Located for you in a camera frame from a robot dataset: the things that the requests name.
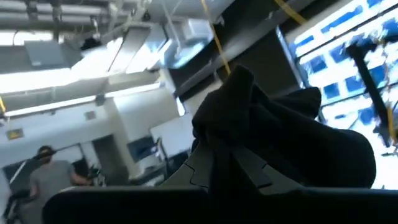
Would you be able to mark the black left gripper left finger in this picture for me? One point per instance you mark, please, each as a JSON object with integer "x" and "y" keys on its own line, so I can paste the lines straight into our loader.
{"x": 199, "y": 168}

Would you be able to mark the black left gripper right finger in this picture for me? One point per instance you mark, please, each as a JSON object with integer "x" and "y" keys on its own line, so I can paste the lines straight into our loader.
{"x": 264, "y": 177}

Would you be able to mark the white ceiling unit box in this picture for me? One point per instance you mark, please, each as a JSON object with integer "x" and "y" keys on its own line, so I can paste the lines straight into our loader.
{"x": 197, "y": 29}

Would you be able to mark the person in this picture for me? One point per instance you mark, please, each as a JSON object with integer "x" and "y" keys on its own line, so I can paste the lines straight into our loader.
{"x": 49, "y": 183}

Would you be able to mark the black frame post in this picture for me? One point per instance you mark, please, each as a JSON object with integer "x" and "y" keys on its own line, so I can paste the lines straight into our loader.
{"x": 370, "y": 87}

